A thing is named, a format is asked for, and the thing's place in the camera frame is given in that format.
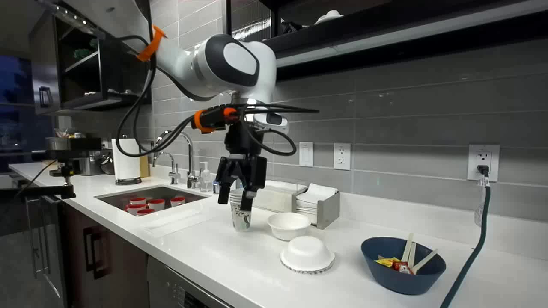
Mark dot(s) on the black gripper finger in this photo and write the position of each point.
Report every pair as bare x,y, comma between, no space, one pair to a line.
254,185
223,182

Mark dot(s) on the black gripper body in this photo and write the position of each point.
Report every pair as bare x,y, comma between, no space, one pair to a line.
242,143

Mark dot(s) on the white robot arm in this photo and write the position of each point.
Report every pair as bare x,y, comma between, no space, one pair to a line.
189,62

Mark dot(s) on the white paper bowl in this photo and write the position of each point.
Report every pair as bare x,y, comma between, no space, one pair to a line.
288,225

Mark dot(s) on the brown base cabinet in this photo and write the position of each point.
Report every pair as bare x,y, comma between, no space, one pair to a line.
122,274

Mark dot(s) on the dark blue bowl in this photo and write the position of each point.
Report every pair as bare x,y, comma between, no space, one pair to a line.
400,281

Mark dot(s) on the clear soap dispenser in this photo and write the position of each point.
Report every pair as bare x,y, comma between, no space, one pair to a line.
204,178

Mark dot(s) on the white rectangular box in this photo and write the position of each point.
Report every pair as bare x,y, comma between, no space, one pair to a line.
276,197

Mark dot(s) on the patterned paper cup stack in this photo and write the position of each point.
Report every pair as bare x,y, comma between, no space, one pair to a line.
240,220

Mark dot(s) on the chrome kitchen faucet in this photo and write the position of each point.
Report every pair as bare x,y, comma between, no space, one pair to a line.
189,155

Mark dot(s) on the red cup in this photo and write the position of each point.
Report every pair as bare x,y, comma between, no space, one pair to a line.
143,211
179,201
156,202
138,201

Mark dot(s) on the white napkin stack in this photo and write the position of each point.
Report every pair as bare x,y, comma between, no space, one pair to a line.
317,194

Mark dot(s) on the metal napkin holder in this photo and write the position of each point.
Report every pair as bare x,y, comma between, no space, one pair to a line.
328,214

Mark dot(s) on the white paper plate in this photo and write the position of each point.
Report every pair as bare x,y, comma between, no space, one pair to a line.
307,254

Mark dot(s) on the white paper towel roll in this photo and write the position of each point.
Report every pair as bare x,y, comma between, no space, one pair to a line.
126,163

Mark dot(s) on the kitchen sink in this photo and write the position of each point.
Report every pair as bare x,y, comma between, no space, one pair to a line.
120,197

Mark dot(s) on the grey dishwasher front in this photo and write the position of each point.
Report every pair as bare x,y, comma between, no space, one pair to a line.
172,288

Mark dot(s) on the yellow red small item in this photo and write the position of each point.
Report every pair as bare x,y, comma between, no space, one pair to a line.
388,262

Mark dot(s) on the white plastic utensil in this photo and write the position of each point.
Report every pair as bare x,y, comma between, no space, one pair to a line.
425,261
408,249

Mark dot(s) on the metal pot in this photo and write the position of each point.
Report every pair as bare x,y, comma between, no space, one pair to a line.
59,143

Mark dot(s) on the black power plug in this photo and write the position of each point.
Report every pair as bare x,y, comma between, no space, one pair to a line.
483,172

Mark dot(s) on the white outlet with plug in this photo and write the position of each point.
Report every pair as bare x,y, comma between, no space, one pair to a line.
483,155

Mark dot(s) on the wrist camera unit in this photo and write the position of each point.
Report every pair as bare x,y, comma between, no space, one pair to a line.
271,119

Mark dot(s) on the white light switch plate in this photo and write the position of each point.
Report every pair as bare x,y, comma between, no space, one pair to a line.
307,155

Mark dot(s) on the white wall outlet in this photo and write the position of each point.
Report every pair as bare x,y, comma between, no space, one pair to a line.
341,156

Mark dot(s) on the dark open wall cabinet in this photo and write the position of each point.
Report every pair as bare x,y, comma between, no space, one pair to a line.
79,74

